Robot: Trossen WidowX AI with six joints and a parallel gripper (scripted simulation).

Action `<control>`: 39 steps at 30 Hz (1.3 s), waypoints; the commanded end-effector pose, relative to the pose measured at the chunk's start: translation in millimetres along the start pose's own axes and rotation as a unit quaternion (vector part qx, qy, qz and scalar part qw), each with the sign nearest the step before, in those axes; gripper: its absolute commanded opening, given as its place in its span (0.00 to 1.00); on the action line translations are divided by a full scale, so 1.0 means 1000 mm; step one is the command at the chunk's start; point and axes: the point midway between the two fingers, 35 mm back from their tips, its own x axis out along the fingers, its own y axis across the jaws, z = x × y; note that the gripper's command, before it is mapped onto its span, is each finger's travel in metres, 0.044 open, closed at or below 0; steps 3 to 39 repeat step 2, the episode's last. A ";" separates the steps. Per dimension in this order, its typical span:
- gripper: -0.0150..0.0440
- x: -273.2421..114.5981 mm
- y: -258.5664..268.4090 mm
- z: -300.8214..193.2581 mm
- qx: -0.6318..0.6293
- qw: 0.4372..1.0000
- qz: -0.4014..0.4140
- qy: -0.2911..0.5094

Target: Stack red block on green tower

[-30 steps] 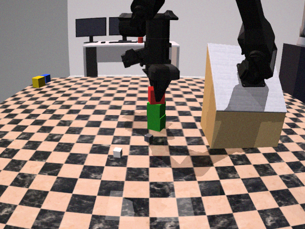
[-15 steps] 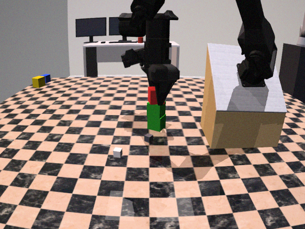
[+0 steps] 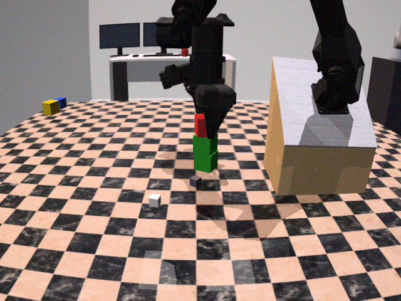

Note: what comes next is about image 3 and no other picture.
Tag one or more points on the red block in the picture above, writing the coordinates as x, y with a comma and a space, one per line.
200, 126

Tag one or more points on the green block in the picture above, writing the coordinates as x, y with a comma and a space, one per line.
204, 146
205, 163

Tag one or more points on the blue block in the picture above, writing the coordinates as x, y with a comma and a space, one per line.
62, 102

